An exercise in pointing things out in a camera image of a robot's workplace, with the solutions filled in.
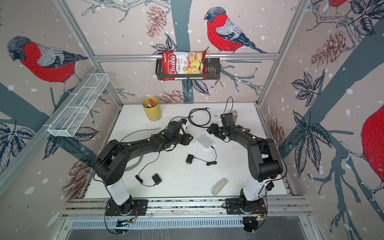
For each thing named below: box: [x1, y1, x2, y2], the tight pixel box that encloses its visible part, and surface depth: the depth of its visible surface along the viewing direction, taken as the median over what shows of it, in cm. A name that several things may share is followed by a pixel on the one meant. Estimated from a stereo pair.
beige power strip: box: [211, 178, 228, 197], surface depth 80 cm
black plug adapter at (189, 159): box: [185, 154, 194, 166], surface depth 90 cm
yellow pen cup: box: [142, 97, 162, 121], surface depth 109 cm
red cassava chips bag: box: [162, 50, 208, 81], surface depth 90 cm
